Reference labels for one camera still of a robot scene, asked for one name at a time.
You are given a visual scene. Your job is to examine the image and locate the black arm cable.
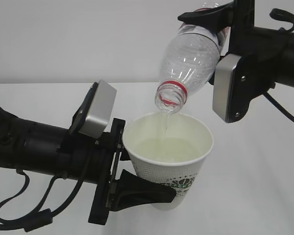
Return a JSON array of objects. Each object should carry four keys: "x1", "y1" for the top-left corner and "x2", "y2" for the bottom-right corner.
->
[
  {"x1": 0, "y1": 151, "x2": 86, "y2": 233},
  {"x1": 262, "y1": 8, "x2": 294, "y2": 128}
]

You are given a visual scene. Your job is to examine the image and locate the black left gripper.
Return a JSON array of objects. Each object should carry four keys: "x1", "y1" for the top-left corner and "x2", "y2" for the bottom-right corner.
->
[{"x1": 59, "y1": 118, "x2": 176, "y2": 225}]

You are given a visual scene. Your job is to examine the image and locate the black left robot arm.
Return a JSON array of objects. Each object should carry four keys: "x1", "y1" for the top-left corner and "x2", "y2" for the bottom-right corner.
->
[{"x1": 0, "y1": 107, "x2": 176, "y2": 232}]

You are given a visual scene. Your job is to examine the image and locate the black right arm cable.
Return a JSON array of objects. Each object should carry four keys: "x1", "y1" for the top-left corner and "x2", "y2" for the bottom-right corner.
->
[{"x1": 262, "y1": 8, "x2": 294, "y2": 128}]

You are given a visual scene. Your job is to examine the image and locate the clear water bottle red label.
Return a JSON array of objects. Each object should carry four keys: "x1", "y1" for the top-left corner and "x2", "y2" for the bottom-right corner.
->
[{"x1": 154, "y1": 0, "x2": 231, "y2": 116}]

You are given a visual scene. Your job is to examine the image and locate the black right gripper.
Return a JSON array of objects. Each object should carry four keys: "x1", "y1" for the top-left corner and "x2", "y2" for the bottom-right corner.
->
[{"x1": 177, "y1": 0, "x2": 255, "y2": 56}]

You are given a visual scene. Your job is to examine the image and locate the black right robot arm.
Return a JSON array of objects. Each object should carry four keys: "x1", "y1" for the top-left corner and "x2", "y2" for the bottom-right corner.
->
[{"x1": 178, "y1": 0, "x2": 294, "y2": 123}]

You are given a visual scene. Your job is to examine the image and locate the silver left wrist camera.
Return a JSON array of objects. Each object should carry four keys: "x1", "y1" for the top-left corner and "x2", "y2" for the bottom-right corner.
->
[{"x1": 69, "y1": 80, "x2": 117, "y2": 139}]

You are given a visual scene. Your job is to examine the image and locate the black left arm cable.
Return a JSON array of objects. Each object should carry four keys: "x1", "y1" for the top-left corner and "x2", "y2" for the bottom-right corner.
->
[{"x1": 0, "y1": 151, "x2": 86, "y2": 233}]

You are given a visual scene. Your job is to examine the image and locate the white paper cup green logo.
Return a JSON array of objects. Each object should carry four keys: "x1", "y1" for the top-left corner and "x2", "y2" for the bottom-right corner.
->
[{"x1": 122, "y1": 113, "x2": 214, "y2": 211}]

